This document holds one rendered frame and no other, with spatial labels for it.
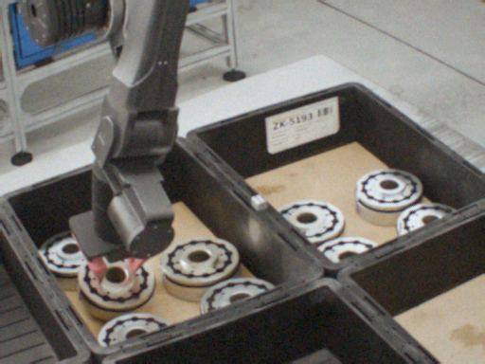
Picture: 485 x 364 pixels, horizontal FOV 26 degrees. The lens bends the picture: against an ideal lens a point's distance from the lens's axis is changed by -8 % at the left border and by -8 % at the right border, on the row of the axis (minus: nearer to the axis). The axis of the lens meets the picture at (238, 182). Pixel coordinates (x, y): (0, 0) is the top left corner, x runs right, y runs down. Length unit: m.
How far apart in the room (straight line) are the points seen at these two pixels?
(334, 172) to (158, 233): 0.52
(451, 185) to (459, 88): 2.22
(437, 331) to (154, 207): 0.40
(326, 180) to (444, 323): 0.39
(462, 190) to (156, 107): 0.51
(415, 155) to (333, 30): 2.59
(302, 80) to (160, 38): 1.10
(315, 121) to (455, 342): 0.50
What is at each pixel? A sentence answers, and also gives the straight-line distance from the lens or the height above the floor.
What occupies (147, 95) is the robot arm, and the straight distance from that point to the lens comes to 1.17.
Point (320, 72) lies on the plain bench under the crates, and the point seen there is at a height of 0.70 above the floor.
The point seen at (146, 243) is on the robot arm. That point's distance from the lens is 1.21.
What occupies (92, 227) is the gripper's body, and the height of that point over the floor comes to 0.98.
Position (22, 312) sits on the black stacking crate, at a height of 0.83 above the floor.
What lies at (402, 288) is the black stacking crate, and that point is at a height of 0.87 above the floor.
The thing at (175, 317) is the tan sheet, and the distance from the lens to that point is 1.41.
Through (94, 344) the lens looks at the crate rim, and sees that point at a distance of 1.22.
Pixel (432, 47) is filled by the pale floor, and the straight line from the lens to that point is 4.05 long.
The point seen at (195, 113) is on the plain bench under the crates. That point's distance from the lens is 2.13.
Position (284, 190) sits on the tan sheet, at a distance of 1.63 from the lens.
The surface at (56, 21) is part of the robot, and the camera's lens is 2.21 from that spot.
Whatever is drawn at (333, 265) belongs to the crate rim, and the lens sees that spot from 1.31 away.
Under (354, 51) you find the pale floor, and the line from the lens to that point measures 3.99.
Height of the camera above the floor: 1.70
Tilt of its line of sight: 32 degrees down
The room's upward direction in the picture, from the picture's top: 5 degrees counter-clockwise
